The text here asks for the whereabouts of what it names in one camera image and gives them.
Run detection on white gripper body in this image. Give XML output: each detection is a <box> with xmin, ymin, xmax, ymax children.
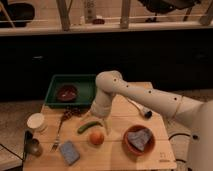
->
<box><xmin>90</xmin><ymin>95</ymin><xmax>113</xmax><ymax>118</ymax></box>

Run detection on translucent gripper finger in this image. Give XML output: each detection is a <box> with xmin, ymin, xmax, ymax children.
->
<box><xmin>82</xmin><ymin>110</ymin><xmax>92</xmax><ymax>120</ymax></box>
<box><xmin>103</xmin><ymin>119</ymin><xmax>110</xmax><ymax>135</ymax></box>

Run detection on orange red apple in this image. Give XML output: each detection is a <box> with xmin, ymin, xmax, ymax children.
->
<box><xmin>89</xmin><ymin>131</ymin><xmax>104</xmax><ymax>145</ymax></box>

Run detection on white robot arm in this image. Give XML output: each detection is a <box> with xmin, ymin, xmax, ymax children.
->
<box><xmin>90</xmin><ymin>70</ymin><xmax>213</xmax><ymax>171</ymax></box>

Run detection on white plastic cup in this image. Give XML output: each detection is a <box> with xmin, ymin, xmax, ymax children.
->
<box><xmin>27</xmin><ymin>113</ymin><xmax>47</xmax><ymax>132</ymax></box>

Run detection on dark metal cup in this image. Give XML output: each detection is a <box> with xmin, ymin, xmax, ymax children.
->
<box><xmin>24</xmin><ymin>131</ymin><xmax>43</xmax><ymax>157</ymax></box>

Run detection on green chili pepper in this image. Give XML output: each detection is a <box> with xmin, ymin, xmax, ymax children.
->
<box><xmin>77</xmin><ymin>121</ymin><xmax>103</xmax><ymax>134</ymax></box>

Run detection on dark red grapes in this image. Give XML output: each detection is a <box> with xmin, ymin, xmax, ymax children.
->
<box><xmin>61</xmin><ymin>108</ymin><xmax>83</xmax><ymax>121</ymax></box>

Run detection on green tray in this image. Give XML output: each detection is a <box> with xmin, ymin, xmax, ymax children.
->
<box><xmin>45</xmin><ymin>74</ymin><xmax>96</xmax><ymax>108</ymax></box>

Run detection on dark red bowl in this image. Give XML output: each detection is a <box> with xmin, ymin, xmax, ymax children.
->
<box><xmin>56</xmin><ymin>84</ymin><xmax>78</xmax><ymax>102</ymax></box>

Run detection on grey crumpled cloth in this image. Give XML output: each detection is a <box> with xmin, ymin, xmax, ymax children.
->
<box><xmin>127</xmin><ymin>129</ymin><xmax>152</xmax><ymax>151</ymax></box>

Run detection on orange bowl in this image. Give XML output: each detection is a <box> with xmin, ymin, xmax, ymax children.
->
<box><xmin>123</xmin><ymin>125</ymin><xmax>155</xmax><ymax>156</ymax></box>

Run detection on metal fork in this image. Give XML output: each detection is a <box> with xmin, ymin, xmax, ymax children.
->
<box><xmin>51</xmin><ymin>116</ymin><xmax>65</xmax><ymax>152</ymax></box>

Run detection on blue sponge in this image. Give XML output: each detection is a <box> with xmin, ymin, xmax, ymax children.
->
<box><xmin>59</xmin><ymin>141</ymin><xmax>80</xmax><ymax>165</ymax></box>

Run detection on dark red object on ledge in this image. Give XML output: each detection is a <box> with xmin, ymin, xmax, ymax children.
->
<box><xmin>92</xmin><ymin>19</ymin><xmax>105</xmax><ymax>25</ymax></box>

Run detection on black office chair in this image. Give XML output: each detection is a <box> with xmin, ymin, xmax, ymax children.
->
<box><xmin>0</xmin><ymin>3</ymin><xmax>35</xmax><ymax>28</ymax></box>

